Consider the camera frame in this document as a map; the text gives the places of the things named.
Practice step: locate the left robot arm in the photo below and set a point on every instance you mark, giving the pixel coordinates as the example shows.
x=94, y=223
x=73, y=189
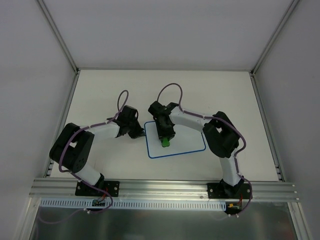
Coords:
x=72, y=148

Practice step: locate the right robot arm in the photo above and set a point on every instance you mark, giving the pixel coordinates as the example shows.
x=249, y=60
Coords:
x=220, y=134

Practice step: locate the right aluminium frame post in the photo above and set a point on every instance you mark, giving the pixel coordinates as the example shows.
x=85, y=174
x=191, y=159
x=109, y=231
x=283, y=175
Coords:
x=268, y=47

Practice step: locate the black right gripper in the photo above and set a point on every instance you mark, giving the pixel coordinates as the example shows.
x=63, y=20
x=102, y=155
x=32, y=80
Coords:
x=165, y=135

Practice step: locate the green whiteboard eraser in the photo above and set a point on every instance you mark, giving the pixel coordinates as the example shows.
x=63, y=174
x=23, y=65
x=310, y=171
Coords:
x=165, y=142

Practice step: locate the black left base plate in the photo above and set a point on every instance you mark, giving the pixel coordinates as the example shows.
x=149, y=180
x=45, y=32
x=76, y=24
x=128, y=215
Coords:
x=111, y=187

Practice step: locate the aluminium frame post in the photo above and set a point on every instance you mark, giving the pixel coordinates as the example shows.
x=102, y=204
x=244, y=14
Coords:
x=268, y=47
x=67, y=54

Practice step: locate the left aluminium frame post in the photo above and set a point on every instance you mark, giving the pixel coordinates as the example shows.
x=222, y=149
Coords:
x=67, y=54

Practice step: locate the aluminium mounting rail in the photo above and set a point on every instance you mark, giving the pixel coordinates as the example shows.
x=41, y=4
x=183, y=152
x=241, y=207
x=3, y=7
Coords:
x=176, y=190

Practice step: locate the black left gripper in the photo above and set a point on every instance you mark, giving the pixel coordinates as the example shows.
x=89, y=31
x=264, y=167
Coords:
x=137, y=131

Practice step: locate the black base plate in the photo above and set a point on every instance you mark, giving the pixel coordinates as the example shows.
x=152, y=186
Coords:
x=215, y=190
x=111, y=187

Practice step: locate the blue framed small whiteboard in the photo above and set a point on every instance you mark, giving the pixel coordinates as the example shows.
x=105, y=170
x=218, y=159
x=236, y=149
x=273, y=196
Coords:
x=185, y=141

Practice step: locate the white slotted cable duct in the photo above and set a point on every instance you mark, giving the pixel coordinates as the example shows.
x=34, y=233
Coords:
x=133, y=204

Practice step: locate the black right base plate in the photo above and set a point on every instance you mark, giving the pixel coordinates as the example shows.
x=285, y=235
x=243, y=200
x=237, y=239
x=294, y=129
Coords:
x=215, y=190

